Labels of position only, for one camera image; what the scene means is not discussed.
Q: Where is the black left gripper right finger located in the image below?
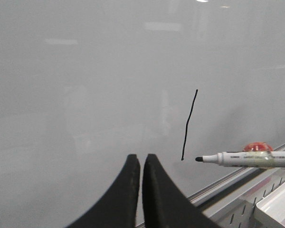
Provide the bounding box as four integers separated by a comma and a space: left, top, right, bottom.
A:
142, 154, 219, 228

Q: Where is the white whiteboard with aluminium frame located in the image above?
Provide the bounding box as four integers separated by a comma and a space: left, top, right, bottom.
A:
0, 0, 285, 228

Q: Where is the red round magnet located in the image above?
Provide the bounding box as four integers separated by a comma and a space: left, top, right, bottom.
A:
243, 142, 273, 152

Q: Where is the white plastic tray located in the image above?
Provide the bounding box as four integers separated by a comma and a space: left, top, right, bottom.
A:
254, 182, 285, 228

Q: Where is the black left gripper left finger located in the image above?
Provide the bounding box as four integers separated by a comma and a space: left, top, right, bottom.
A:
68, 154, 140, 228

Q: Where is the white black-tip whiteboard marker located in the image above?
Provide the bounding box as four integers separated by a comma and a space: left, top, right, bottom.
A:
195, 151, 285, 168

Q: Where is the white perforated pegboard panel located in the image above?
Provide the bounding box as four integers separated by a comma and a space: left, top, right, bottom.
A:
203, 168, 285, 228

